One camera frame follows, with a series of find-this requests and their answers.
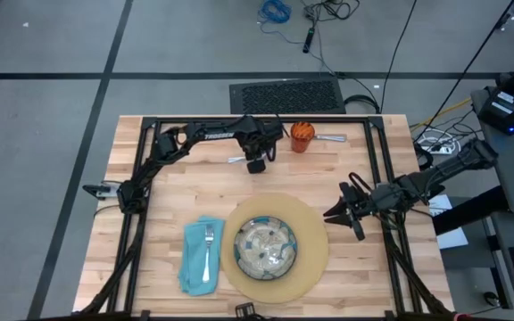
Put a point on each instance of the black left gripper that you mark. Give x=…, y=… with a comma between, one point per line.
x=259, y=142

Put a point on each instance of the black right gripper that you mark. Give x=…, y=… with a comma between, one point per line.
x=359, y=200

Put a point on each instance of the silver cutlery piece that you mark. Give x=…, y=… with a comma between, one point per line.
x=237, y=159

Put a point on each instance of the orange drinking glass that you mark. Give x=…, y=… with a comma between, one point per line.
x=301, y=136

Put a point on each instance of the round woven straw placemat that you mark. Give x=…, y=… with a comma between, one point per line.
x=315, y=263

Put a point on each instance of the patterned ceramic plate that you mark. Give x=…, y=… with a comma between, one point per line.
x=265, y=248

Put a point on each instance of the silver fork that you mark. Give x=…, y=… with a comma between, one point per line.
x=207, y=258

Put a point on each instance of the light blue cloth napkin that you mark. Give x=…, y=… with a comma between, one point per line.
x=194, y=267

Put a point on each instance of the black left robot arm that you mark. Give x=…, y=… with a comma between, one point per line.
x=221, y=134

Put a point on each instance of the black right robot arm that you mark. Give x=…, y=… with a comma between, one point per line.
x=440, y=171

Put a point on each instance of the silver table knife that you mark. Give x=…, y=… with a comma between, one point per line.
x=330, y=137

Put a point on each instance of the white paper sheet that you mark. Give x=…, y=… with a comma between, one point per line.
x=455, y=238

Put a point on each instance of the black stand leg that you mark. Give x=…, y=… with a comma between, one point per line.
x=471, y=211

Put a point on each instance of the black device with labels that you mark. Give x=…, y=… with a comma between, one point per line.
x=502, y=111

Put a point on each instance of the black table-level camera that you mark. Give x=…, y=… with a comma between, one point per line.
x=246, y=310

